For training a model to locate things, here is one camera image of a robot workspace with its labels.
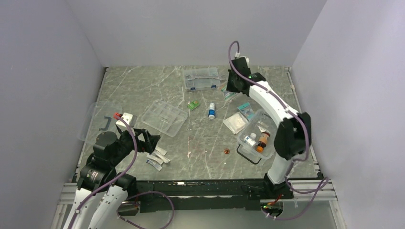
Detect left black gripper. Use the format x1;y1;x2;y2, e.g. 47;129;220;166
110;126;160;166

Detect teal carded blister pack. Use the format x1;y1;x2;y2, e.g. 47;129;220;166
237;102;255;121

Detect small white pill bottle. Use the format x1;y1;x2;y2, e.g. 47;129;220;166
243;133;256;147

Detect brown bottle orange cap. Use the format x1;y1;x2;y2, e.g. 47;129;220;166
256;132;270;153

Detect teal striped packet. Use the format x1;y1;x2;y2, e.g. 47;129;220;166
219;84;237;102

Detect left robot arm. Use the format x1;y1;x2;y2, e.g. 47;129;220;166
64;129;160;229

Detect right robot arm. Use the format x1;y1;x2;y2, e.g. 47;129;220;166
227;56;311;198

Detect white sachet top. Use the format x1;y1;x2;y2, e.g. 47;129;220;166
155;146;167;156

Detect clear divided organizer tray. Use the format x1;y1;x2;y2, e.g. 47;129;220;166
141;100;188;137

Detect blue printed sachet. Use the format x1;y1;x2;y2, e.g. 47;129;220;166
146;159;162;171

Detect white bottle blue label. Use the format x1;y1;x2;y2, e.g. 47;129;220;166
208;103;215;119

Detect clear screw box blue latches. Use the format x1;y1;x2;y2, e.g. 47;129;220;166
182;67;221;91

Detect white gauze pad packet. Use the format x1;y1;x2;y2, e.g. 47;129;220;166
223;113;248;134

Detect small green box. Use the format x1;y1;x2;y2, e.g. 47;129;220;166
187;100;200;111

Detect clear first aid box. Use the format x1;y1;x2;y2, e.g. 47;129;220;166
236;109;277;165

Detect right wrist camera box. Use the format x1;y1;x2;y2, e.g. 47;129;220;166
244;56;250;67

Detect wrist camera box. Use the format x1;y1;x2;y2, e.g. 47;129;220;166
244;56;250;67
113;113;137;131

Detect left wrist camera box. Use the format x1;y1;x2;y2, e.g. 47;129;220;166
113;113;137;131

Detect black base frame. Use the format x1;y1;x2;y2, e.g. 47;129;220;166
72;177;295;213

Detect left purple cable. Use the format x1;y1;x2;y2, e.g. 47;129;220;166
66;115;175;229

